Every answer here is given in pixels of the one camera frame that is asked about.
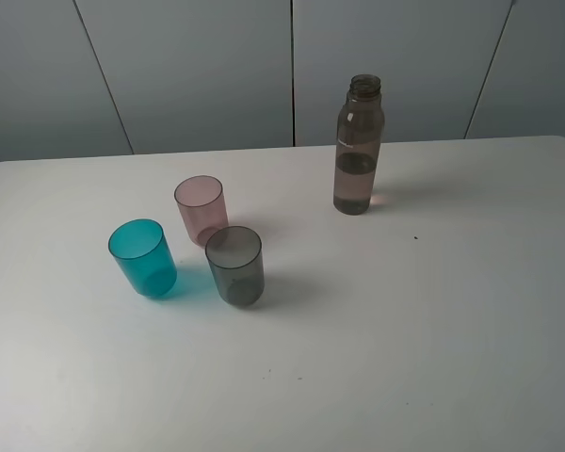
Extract pink transparent cup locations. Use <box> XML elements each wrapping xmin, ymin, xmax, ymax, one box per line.
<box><xmin>173</xmin><ymin>175</ymin><xmax>229</xmax><ymax>248</ymax></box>

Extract teal transparent cup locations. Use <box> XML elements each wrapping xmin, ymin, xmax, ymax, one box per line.
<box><xmin>108</xmin><ymin>218</ymin><xmax>177</xmax><ymax>298</ymax></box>

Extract brown transparent water bottle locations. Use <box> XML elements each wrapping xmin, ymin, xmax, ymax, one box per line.
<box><xmin>333</xmin><ymin>74</ymin><xmax>385</xmax><ymax>216</ymax></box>

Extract grey transparent cup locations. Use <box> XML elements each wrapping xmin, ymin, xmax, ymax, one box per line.
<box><xmin>204</xmin><ymin>226</ymin><xmax>265</xmax><ymax>308</ymax></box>

